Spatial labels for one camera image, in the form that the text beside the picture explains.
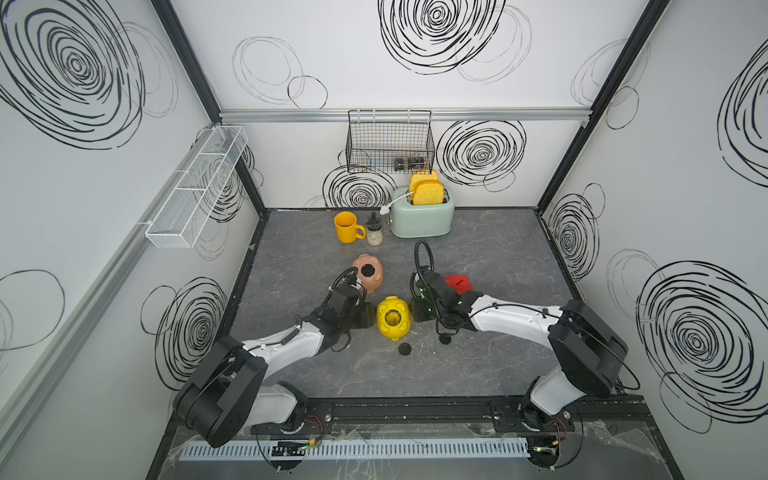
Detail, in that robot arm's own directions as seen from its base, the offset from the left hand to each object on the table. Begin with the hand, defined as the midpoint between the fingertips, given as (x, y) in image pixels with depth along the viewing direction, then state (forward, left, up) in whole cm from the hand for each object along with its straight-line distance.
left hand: (370, 310), depth 89 cm
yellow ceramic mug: (+30, +10, +4) cm, 31 cm away
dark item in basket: (+34, -12, +29) cm, 46 cm away
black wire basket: (+70, -4, +13) cm, 72 cm away
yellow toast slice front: (+35, -18, +17) cm, 43 cm away
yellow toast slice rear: (+32, -16, +26) cm, 44 cm away
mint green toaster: (+32, -13, +6) cm, 35 cm away
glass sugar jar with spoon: (+27, 0, +5) cm, 28 cm away
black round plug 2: (-7, -23, -3) cm, 24 cm away
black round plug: (-10, -10, -4) cm, 15 cm away
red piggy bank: (+6, -27, +7) cm, 28 cm away
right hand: (+1, -13, +2) cm, 13 cm away
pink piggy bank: (+10, 0, +5) cm, 12 cm away
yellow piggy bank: (-5, -7, +5) cm, 10 cm away
